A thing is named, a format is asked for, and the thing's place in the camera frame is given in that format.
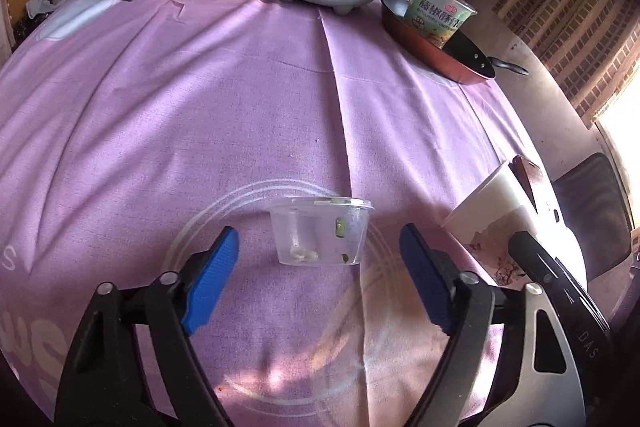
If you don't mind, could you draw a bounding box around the brick pattern curtain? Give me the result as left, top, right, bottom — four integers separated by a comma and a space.
492, 0, 640, 130

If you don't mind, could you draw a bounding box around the purple printed tablecloth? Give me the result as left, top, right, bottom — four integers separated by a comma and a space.
0, 0, 591, 427

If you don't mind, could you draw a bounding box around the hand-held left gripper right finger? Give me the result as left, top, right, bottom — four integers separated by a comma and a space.
399, 223, 588, 427

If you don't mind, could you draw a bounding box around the red frying pan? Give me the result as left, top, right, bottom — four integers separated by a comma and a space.
380, 0, 530, 86

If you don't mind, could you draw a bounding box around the white floral paper cup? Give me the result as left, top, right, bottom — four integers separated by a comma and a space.
440, 161, 551, 289

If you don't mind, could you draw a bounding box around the green instant noodle cup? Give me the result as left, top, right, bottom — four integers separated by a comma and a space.
407, 0, 478, 50

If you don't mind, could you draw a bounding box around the clear plastic container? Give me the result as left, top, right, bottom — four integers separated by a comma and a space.
269, 196, 376, 268

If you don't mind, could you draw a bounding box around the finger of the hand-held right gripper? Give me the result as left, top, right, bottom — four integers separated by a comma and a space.
507, 230, 608, 333

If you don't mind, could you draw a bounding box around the brown phone wallet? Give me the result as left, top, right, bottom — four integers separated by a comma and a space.
511, 154, 561, 224

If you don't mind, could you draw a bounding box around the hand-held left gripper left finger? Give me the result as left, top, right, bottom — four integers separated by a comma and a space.
57, 226, 240, 427

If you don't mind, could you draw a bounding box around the black chair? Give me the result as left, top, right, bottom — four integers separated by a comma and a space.
550, 152, 635, 283

